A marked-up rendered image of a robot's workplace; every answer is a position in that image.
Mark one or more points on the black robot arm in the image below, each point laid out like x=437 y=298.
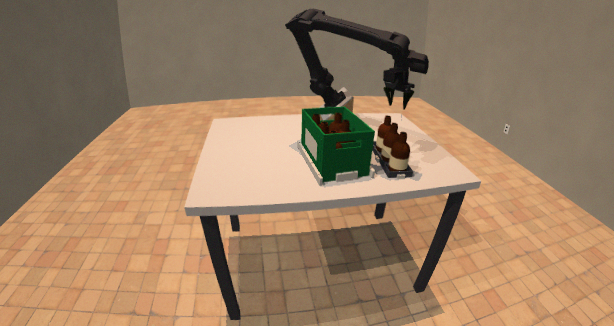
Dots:
x=393 y=43

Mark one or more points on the green plastic crate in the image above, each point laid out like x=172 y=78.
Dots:
x=322 y=147

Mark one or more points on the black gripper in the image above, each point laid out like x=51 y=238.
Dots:
x=407 y=94

